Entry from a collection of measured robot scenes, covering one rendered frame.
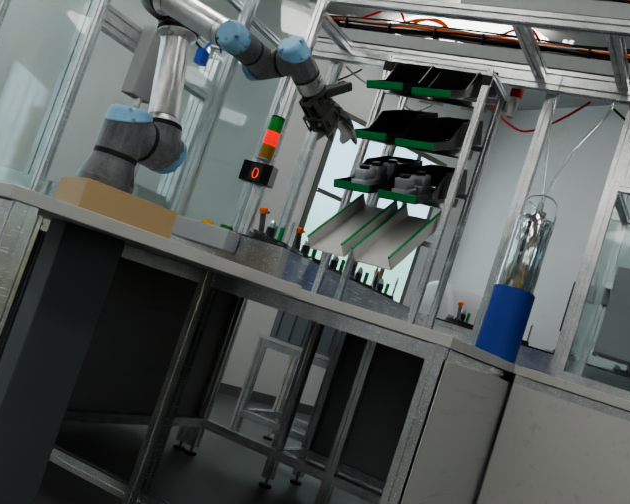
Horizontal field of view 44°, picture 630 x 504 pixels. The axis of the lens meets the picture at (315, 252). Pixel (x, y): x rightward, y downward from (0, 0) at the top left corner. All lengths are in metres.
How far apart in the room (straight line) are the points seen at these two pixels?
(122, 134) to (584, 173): 5.13
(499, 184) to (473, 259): 0.72
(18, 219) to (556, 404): 1.71
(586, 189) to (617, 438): 4.27
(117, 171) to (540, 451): 1.53
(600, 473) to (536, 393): 0.30
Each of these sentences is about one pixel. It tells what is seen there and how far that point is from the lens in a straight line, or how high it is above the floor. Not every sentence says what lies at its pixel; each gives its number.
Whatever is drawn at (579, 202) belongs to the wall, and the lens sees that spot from 6.69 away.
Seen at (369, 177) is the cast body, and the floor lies 1.24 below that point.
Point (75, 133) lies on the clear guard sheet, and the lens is 3.64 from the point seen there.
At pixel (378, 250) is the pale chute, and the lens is 2.28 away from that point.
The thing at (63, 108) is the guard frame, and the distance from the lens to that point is 2.89.
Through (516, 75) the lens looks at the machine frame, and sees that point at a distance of 3.54.
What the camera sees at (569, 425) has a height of 0.73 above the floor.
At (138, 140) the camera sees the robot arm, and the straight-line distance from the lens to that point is 2.13.
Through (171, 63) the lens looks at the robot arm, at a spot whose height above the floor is 1.35.
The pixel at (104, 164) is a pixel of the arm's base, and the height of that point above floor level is 1.00.
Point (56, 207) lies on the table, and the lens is 1.65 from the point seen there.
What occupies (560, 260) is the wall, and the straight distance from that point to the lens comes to 6.60.
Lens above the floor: 0.80
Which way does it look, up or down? 5 degrees up
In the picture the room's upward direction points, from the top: 18 degrees clockwise
